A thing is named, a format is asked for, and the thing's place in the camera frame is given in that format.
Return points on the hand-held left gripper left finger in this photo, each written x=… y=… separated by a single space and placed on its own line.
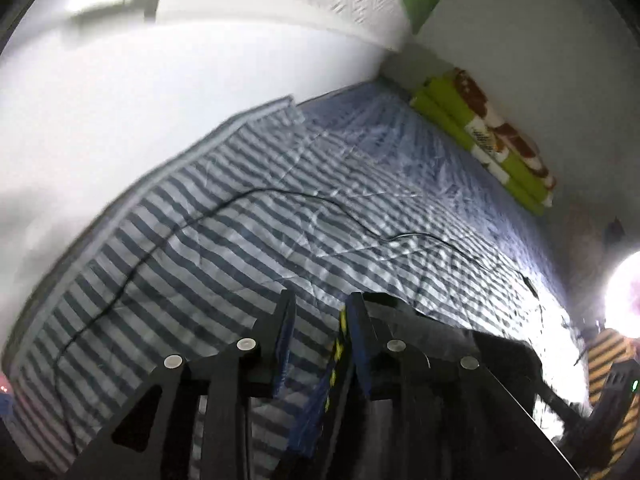
x=285 y=345

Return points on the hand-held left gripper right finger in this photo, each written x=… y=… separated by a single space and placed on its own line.
x=357 y=345

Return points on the blue white striped bed sheet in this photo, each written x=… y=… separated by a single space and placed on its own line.
x=250 y=260

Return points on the bright lamp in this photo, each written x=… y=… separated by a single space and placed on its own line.
x=625 y=295

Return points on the green folded printed blanket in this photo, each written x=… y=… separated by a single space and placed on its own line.
x=450 y=115

